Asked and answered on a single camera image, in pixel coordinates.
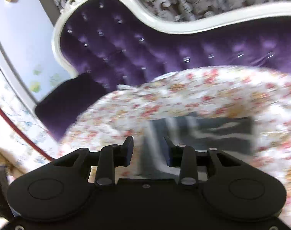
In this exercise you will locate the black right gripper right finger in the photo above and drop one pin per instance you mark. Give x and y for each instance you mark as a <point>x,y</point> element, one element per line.
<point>184,157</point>

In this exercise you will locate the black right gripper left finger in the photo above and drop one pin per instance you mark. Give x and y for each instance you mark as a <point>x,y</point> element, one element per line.
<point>113,156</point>

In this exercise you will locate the grey white striped cardigan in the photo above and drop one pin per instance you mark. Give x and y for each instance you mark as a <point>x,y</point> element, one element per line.
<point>231,135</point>

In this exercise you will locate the white decorated cabinet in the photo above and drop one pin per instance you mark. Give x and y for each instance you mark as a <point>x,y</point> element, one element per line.
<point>12,146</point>

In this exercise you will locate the floral bed sheet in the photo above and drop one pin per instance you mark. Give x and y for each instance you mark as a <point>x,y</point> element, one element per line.
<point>232,92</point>

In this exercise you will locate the purple tufted sofa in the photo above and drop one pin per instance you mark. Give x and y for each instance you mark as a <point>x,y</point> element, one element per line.
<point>106,43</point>

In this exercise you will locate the red stick vacuum cleaner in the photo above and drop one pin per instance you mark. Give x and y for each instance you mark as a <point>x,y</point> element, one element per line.
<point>24,137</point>

